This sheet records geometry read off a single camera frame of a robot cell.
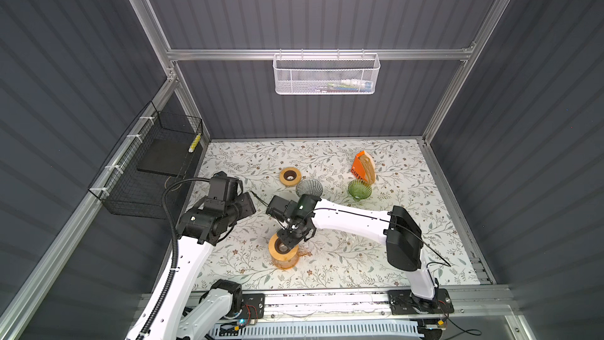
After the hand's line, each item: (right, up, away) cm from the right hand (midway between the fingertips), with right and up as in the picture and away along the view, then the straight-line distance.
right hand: (289, 242), depth 80 cm
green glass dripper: (+29, +16, +21) cm, 39 cm away
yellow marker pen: (-34, +35, +3) cm, 48 cm away
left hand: (-14, +15, -7) cm, 21 cm away
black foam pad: (-42, +30, 0) cm, 51 cm away
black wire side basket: (-45, +24, -7) cm, 51 cm away
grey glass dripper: (+7, +17, +17) cm, 25 cm away
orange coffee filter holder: (+30, +26, +19) cm, 44 cm away
